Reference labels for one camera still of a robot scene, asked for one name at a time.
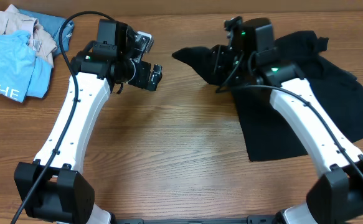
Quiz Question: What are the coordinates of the black t-shirt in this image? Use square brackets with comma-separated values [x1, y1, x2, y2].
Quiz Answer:
[171, 30, 363, 162]

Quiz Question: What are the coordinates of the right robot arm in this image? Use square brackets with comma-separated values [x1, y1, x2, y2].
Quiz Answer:
[214, 17, 363, 224]

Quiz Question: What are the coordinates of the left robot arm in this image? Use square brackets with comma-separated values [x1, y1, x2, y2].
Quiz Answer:
[14, 17, 162, 223]

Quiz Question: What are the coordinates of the dark blue folded garment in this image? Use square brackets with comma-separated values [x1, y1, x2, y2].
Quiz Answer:
[19, 9, 74, 57]

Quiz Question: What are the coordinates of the light blue printed t-shirt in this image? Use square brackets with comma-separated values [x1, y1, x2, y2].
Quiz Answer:
[0, 30, 52, 103]

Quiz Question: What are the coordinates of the beige folded shirt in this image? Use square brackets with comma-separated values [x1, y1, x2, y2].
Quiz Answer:
[0, 4, 57, 67]

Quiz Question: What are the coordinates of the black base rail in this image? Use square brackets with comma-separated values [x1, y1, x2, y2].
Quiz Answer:
[116, 215, 278, 224]

